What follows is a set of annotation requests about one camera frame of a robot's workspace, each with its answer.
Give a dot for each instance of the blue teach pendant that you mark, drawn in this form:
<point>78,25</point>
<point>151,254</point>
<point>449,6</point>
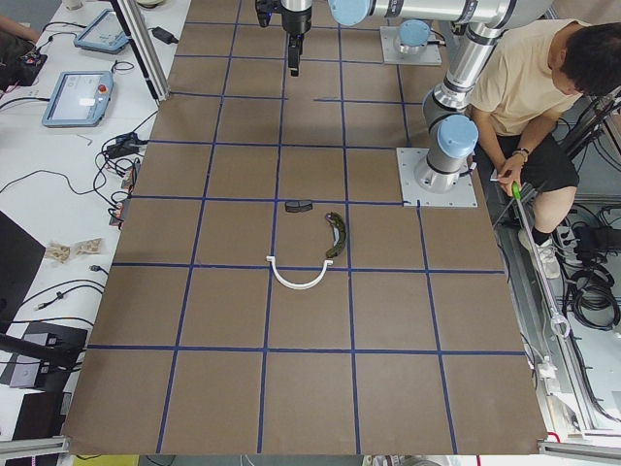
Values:
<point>103,34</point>
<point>79,99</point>

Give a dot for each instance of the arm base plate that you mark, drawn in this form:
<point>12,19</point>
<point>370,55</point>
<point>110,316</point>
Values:
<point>395,51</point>
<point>421,186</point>

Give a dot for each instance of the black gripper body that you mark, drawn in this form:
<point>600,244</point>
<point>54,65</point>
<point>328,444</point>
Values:
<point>297,21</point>

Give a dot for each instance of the olive curved brake shoe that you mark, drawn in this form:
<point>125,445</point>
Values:
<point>339,232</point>

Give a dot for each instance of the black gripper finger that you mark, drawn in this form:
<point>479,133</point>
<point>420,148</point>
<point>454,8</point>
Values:
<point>292,56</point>

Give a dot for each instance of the seated person beige shirt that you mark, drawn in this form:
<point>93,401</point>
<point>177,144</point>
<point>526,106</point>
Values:
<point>532,78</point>

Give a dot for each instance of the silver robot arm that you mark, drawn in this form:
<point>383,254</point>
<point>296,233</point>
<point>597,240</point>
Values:
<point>453,135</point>
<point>413,36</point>

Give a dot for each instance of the grey brake pad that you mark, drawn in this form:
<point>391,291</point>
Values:
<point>298,206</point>

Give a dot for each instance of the white curved plastic bracket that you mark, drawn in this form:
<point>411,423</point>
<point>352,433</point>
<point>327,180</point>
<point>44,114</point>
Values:
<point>299,282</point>

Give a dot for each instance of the green handled reach stick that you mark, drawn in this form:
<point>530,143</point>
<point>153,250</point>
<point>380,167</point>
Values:
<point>559,324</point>

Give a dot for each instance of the far blue teach pendant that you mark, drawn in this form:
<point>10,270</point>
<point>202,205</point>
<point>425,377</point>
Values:
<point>103,34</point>

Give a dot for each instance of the black power adapter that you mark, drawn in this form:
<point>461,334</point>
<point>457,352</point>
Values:
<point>163,35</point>

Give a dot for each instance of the near blue teach pendant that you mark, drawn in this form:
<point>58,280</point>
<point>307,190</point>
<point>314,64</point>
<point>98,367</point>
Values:
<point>79,99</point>

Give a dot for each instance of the aluminium frame post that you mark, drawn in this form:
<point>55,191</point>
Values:
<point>134,27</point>

